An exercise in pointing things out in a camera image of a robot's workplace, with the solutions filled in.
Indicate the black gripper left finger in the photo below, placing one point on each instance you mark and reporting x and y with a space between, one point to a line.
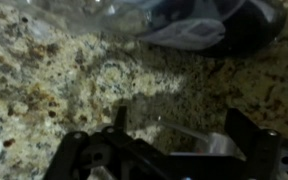
140 160

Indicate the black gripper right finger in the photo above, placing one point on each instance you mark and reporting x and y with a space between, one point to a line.
264 153

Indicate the stainless steel sink faucet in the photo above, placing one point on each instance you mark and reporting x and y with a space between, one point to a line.
220 143

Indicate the clear bottle with dark liquid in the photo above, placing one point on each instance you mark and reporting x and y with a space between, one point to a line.
217 30

